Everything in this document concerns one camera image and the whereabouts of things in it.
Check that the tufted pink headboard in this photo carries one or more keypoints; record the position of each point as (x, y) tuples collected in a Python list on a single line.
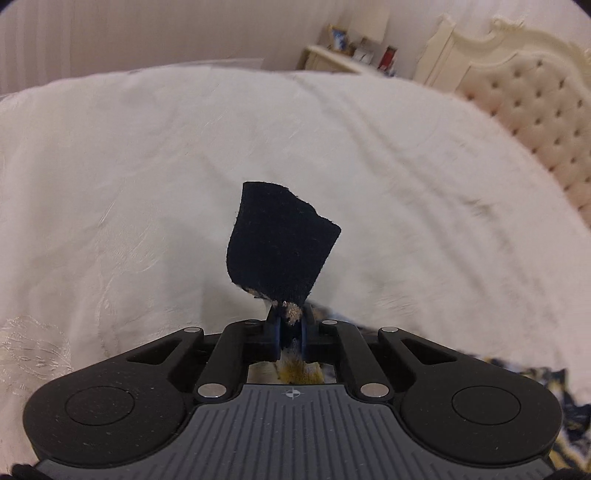
[(546, 108)]

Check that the red box on nightstand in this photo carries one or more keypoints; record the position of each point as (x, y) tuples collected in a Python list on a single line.
[(388, 61)]

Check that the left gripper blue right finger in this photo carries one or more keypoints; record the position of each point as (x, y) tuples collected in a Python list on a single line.
[(341, 345)]

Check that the cream bedspread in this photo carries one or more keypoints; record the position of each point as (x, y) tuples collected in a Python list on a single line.
[(119, 193)]

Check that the blue photo frame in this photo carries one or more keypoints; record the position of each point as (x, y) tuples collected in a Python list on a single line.
[(338, 39)]

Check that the small desk clock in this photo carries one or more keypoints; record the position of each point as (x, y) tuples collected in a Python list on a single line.
[(363, 55)]

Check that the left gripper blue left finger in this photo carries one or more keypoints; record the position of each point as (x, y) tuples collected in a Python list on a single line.
[(231, 353)]

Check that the left table lamp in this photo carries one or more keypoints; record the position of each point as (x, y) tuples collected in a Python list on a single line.
[(371, 21)]

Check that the cream left nightstand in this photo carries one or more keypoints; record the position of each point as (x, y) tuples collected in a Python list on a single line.
[(321, 59)]

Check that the patterned knit sweater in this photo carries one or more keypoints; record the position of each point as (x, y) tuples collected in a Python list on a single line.
[(481, 411)]

